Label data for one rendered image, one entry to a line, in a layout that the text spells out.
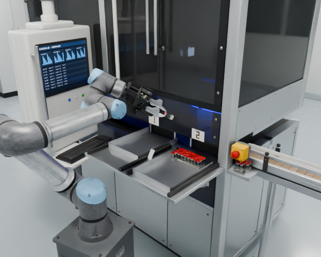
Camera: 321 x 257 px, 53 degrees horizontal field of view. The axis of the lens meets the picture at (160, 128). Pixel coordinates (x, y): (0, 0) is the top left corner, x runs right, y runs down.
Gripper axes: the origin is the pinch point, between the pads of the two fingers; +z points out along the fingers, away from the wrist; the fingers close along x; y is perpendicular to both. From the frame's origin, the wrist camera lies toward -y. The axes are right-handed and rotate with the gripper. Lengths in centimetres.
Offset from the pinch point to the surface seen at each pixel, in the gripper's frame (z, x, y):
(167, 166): 18.7, -5.3, -33.4
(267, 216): 81, -8, -31
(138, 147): 3, 10, -54
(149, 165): 9.9, -7.4, -37.4
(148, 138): 8, 21, -59
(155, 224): 42, -13, -104
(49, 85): -60, 21, -53
